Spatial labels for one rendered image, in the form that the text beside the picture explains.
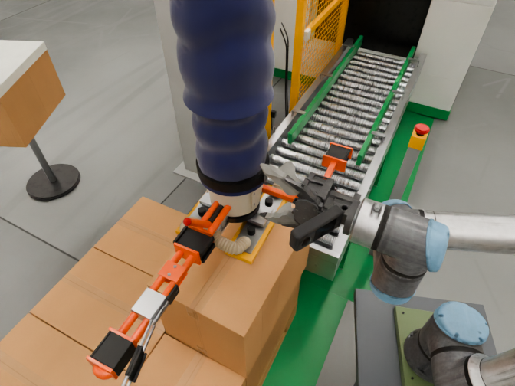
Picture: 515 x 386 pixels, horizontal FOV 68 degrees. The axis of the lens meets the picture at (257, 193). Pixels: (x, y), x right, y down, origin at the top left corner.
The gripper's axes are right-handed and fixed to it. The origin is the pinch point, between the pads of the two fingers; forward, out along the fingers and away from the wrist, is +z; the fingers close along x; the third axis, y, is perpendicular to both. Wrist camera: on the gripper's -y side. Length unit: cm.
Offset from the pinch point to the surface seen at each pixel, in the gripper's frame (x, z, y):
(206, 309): -63, 18, -2
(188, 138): -121, 121, 132
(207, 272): -63, 25, 10
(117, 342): -31.6, 21.4, -30.8
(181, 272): -32.5, 19.1, -7.9
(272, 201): -42, 11, 34
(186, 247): -31.0, 21.4, -1.3
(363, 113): -103, 8, 192
